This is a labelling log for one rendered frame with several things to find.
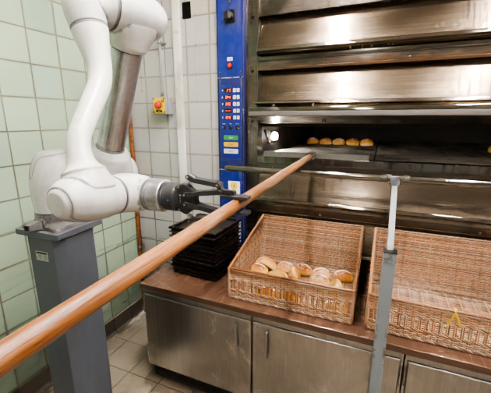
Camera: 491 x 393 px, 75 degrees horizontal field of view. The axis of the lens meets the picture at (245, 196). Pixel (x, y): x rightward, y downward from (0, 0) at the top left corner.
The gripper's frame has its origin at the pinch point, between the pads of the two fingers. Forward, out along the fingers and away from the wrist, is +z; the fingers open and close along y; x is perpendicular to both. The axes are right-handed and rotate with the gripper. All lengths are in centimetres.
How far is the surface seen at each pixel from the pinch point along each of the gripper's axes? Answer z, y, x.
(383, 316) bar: 38, 46, -39
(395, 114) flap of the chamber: 36, -22, -85
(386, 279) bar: 37, 32, -40
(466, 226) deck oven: 71, 28, -99
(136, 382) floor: -78, 118, -40
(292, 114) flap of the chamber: -9, -22, -85
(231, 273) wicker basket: -26, 48, -50
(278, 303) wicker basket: -3, 57, -50
